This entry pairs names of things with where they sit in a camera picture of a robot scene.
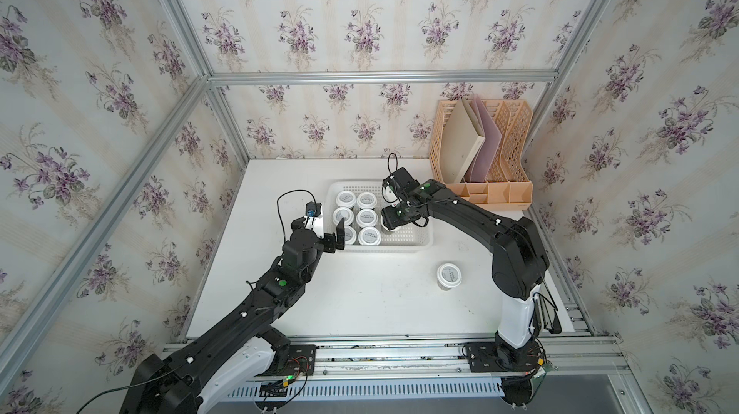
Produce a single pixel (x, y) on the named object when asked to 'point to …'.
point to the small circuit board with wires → (274, 389)
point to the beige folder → (462, 137)
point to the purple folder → (478, 168)
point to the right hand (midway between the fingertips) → (395, 218)
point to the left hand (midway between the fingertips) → (331, 219)
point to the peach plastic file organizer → (508, 186)
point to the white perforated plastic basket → (411, 239)
